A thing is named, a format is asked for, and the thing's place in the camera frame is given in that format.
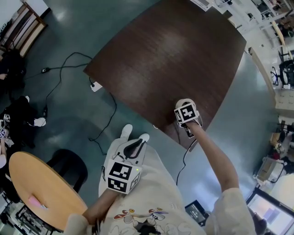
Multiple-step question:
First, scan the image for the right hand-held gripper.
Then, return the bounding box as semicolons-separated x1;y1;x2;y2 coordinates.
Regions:
174;102;204;139

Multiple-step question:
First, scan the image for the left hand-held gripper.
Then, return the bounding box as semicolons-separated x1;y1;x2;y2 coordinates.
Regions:
106;138;148;195

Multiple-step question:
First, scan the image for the white tape roll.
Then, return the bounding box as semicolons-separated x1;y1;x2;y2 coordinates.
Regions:
175;98;196;109

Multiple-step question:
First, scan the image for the person's right forearm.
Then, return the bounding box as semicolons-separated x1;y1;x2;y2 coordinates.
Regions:
190;122;241;191

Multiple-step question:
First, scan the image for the person's left forearm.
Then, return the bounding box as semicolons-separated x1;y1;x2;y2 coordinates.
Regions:
82;189;118;225

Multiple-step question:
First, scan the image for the person's cream printed shirt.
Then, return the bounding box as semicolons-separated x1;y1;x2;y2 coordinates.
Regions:
64;146;256;235

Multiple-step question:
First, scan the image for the dark wooden table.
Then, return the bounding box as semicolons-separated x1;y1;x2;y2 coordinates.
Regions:
83;0;248;151

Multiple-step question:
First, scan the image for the black stool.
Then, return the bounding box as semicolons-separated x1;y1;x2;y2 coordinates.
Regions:
46;149;89;194

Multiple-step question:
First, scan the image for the white power strip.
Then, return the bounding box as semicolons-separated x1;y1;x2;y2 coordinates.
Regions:
90;82;103;93

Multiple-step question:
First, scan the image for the round light wooden table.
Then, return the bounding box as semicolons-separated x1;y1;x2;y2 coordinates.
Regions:
8;151;88;233

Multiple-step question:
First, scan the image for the white locker cabinet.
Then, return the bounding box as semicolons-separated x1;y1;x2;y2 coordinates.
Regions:
274;88;294;116

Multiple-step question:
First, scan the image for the black office chair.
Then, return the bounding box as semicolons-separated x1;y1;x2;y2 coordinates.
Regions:
270;59;294;89

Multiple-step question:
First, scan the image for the pink item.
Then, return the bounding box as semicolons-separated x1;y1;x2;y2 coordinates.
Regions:
28;195;48;210

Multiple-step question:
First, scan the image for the white box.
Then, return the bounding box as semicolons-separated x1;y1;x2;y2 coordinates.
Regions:
190;0;215;11

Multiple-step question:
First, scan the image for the wooden shelf rack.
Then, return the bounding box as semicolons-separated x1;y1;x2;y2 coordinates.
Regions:
0;1;48;58

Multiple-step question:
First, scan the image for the black power strip cable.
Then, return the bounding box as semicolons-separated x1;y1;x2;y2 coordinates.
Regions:
88;77;118;156

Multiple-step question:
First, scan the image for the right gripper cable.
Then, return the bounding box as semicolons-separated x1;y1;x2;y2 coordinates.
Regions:
175;137;198;187

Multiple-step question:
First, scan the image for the black floor cable with adapter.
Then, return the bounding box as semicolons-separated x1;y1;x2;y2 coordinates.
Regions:
24;51;92;120

